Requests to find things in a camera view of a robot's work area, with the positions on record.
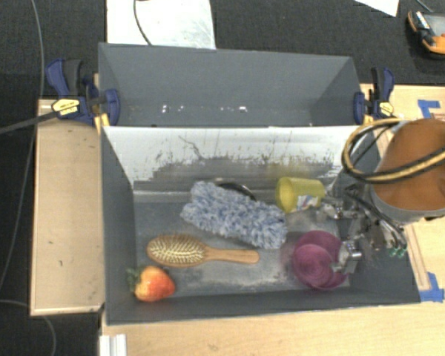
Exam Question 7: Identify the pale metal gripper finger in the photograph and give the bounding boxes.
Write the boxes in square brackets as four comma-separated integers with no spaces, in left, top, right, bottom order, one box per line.
[332,240,363,274]
[320,195,344,219]

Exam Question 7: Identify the purple rolled ribbon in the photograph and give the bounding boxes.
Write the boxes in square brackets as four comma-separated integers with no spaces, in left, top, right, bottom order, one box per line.
[291,230,352,292]

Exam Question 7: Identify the yellow plastic cup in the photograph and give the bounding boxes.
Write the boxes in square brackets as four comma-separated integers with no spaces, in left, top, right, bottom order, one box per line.
[274,176,327,214]

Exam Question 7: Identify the blue fluffy duster cloth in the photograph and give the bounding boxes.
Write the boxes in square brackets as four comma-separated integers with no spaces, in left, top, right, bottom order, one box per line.
[179,179,289,251]

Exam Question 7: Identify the wooden hairbrush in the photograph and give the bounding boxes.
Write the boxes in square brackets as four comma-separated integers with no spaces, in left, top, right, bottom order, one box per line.
[146,234,261,269]

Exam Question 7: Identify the grey metal bin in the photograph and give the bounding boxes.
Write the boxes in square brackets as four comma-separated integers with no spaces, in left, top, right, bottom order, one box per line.
[97,42,422,326]

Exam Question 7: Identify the red toy strawberry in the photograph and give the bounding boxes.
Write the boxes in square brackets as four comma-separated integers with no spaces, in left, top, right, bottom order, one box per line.
[125,265,177,303]

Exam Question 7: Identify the pale wood board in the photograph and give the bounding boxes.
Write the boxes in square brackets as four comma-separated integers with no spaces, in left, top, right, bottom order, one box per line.
[29,98,107,317]

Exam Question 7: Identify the black curved handle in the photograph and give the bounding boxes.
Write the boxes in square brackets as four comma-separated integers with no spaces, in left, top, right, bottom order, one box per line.
[214,182,259,202]

